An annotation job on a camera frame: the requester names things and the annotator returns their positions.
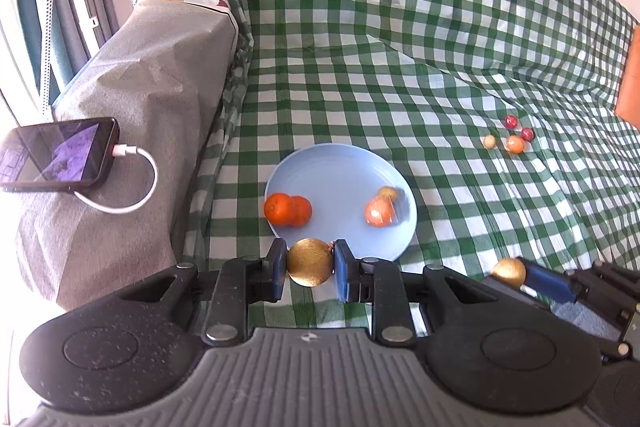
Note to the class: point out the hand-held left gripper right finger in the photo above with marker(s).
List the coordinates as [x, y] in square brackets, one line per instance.
[341, 269]

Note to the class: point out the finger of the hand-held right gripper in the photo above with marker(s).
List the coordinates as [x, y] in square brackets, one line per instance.
[545, 282]

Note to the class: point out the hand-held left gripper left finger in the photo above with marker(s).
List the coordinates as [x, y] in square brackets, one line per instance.
[277, 269]

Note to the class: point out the orange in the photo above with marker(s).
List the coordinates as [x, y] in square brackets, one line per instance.
[303, 210]
[276, 209]

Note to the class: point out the peach-coloured round fruit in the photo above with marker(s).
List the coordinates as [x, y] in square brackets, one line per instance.
[514, 145]
[378, 212]

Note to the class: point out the light blue plate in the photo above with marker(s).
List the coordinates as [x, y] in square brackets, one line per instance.
[340, 177]

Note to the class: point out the dark red cherry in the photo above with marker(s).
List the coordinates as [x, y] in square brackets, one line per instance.
[510, 122]
[527, 134]

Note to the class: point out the grey paper-wrapped box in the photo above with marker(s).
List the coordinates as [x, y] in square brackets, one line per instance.
[140, 107]

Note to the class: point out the orange-brown panel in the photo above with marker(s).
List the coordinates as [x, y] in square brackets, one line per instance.
[630, 82]

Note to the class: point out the green white checked cloth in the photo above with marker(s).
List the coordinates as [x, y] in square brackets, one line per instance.
[400, 32]

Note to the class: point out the black smartphone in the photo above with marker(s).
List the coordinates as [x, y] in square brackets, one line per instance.
[55, 152]

